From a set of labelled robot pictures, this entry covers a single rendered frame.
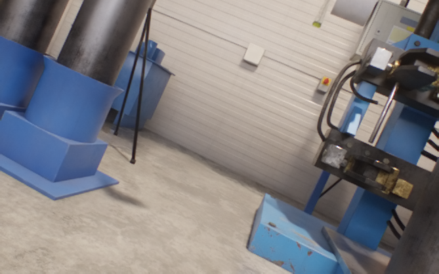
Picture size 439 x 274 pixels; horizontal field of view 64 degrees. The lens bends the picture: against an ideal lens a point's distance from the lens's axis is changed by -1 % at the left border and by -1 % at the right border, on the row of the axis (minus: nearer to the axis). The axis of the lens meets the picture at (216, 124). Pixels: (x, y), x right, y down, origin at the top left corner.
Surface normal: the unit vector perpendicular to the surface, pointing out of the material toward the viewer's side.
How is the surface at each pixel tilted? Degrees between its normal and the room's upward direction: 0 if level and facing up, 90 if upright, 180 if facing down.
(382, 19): 90
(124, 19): 90
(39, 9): 90
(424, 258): 90
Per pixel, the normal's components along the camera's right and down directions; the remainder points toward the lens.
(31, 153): -0.16, -0.05
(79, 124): 0.65, 0.32
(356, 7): -0.40, 0.56
